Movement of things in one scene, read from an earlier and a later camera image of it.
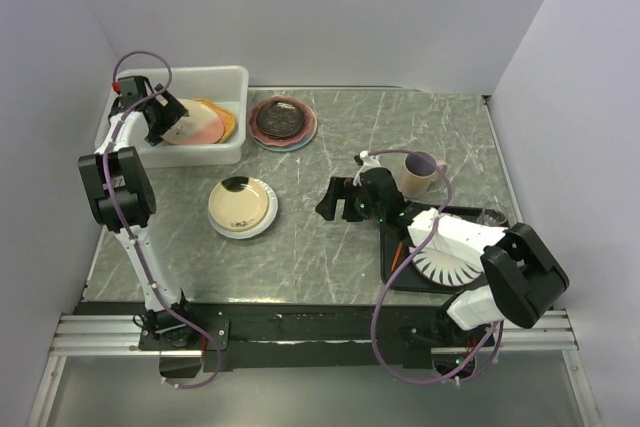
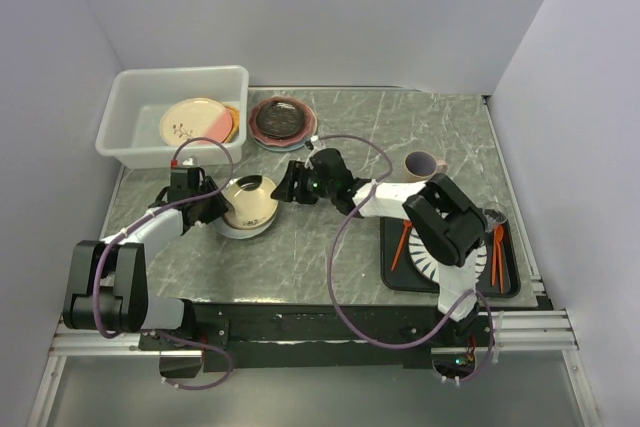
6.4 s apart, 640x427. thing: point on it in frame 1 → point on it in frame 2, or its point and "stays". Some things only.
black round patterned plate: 280,118 stays
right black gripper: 337,190 → 286,191
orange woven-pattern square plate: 228,119 → 236,124
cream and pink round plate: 202,126 stays
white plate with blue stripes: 442,268 stays
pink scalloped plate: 260,136 stays
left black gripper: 174,111 → 220,206
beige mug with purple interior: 420,174 stays
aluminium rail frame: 81,333 stays
